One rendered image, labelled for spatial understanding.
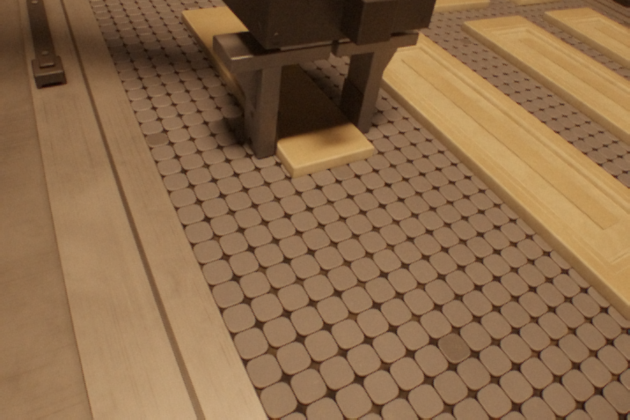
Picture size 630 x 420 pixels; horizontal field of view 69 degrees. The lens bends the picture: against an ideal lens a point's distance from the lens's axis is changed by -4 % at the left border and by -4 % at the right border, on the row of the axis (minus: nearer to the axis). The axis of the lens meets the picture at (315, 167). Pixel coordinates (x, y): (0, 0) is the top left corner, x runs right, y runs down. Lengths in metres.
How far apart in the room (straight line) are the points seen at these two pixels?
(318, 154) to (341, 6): 0.21
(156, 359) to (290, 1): 0.36
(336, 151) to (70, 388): 0.41
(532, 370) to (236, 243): 0.33
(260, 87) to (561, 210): 0.43
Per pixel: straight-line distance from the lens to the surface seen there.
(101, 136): 0.70
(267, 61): 0.56
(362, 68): 0.67
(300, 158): 0.63
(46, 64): 0.83
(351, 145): 0.67
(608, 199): 0.78
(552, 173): 0.76
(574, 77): 1.08
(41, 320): 0.56
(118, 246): 0.56
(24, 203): 0.67
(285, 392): 0.46
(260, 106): 0.60
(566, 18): 1.39
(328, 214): 0.59
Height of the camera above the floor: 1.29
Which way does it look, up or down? 41 degrees down
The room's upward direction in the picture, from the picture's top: 9 degrees clockwise
